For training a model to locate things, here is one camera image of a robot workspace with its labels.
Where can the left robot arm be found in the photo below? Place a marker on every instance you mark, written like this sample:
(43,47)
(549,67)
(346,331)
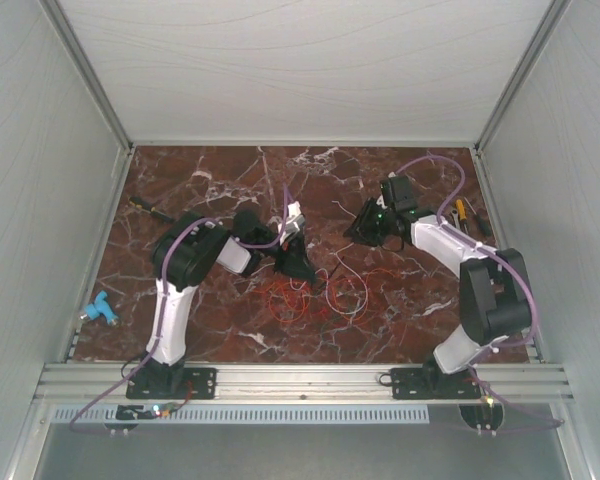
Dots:
(185,254)

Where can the grey slotted cable duct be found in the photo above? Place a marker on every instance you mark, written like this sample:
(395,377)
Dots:
(249,414)

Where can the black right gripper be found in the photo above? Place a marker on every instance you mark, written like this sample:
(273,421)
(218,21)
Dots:
(359,231)

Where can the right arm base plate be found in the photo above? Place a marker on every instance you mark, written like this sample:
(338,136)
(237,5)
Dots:
(428,382)

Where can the black yellow screwdriver left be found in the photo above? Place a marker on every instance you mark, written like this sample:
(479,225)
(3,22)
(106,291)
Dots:
(146,207)

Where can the black screwdriver right side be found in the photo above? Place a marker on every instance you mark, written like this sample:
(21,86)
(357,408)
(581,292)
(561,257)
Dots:
(481,221)

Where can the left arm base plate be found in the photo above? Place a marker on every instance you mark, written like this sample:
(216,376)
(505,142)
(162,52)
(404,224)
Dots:
(173,384)

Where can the aluminium front rail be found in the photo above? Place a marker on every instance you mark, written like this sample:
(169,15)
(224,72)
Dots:
(296,383)

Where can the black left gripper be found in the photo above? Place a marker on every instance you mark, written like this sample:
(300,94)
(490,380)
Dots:
(292,259)

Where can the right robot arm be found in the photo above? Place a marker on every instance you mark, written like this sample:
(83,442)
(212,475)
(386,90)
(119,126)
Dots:
(493,305)

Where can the blue plastic fitting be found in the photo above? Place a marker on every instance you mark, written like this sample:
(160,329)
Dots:
(99,307)

